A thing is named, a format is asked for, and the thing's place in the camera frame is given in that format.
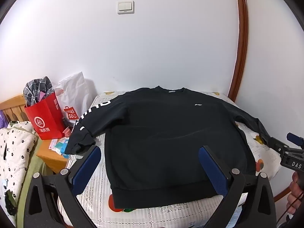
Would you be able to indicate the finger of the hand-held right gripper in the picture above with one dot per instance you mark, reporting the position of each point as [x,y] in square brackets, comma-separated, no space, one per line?
[275,143]
[295,139]

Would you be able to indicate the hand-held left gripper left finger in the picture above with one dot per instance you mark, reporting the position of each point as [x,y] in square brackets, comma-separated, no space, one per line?
[86,163]

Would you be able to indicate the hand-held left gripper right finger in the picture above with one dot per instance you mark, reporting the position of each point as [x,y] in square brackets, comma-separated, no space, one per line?
[212,165]

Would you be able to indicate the black sweatshirt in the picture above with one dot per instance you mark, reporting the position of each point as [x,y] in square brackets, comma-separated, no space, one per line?
[166,135]

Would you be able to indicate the person's right hand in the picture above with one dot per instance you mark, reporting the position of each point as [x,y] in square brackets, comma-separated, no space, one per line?
[294,198]

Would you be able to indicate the fruit print tablecloth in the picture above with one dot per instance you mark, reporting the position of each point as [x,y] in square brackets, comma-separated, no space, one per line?
[99,182]

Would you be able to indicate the wooden nightstand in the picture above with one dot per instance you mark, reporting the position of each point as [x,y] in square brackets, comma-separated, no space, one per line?
[52,159]

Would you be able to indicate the red paper bag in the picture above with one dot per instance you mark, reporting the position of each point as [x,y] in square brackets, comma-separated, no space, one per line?
[46,121]

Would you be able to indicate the green blanket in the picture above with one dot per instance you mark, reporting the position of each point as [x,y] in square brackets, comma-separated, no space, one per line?
[30,190]

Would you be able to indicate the white shopping bag red print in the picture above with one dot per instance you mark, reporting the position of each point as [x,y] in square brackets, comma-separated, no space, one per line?
[76,95]

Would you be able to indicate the white flower print quilt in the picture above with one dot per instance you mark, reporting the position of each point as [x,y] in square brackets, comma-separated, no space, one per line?
[14,152]

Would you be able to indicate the grey checked cloth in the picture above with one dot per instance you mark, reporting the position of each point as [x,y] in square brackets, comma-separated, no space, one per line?
[38,89]

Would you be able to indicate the wooden headboard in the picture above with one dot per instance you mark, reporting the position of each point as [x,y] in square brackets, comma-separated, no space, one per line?
[14,108]

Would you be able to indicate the purple cloth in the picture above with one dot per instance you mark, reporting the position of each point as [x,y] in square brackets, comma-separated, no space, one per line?
[2,120]

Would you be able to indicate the brown wooden door frame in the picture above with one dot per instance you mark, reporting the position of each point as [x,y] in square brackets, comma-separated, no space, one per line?
[242,40]

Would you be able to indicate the white light switch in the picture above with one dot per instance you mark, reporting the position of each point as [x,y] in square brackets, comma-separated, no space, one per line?
[125,7]

